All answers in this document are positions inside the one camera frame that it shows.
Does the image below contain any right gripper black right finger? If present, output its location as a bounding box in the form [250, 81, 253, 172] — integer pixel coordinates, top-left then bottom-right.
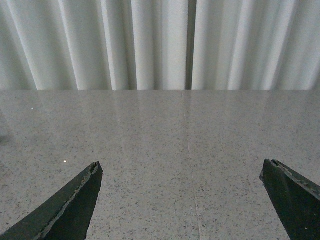
[259, 159, 320, 240]

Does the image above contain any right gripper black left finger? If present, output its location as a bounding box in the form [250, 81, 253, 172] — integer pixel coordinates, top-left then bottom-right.
[0, 161, 103, 240]

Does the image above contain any white pleated curtain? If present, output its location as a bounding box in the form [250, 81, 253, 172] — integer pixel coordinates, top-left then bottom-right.
[0, 0, 320, 90]

